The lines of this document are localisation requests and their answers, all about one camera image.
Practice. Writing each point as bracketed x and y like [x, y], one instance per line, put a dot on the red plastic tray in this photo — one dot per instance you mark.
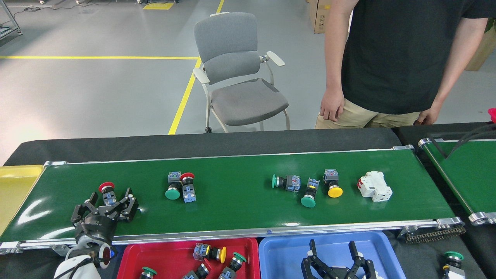
[166, 257]

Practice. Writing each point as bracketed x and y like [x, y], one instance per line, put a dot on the red mushroom push-button switch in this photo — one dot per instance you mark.
[201, 272]

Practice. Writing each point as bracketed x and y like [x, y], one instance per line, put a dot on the green conveyor belt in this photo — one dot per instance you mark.
[232, 193]
[472, 182]

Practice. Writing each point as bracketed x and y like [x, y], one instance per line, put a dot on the blue plastic tray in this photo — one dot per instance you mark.
[283, 259]

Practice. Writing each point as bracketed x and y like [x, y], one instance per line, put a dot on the person's right hand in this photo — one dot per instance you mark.
[332, 104]

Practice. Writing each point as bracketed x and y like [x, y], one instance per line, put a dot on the person's right forearm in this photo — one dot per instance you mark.
[336, 58]

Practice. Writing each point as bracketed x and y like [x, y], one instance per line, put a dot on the grey office chair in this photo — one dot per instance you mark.
[228, 35]

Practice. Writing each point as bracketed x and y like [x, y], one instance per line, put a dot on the potted plant brown pot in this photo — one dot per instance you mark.
[482, 54]

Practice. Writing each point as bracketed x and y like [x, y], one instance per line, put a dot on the cardboard box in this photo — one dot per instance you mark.
[319, 19]

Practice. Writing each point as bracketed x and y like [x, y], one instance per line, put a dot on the person's left hand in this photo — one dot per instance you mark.
[430, 116]

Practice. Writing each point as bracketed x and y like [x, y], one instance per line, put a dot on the person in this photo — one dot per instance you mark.
[399, 46]

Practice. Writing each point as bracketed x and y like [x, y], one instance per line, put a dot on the yellow plastic tray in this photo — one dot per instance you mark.
[15, 193]

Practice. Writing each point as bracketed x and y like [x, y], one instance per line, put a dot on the metal frame stand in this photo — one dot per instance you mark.
[18, 30]

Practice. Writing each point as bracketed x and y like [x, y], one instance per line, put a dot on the yellow mushroom push-button switch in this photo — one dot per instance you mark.
[335, 192]
[221, 255]

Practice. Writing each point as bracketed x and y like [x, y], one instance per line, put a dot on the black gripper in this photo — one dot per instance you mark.
[343, 275]
[97, 228]

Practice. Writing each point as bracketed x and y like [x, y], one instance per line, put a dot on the red plastic bin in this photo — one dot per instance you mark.
[492, 115]

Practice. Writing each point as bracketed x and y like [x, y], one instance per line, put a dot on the person's left forearm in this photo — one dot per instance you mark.
[459, 62]

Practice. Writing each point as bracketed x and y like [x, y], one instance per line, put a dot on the green mushroom push-button switch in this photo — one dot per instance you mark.
[308, 201]
[173, 193]

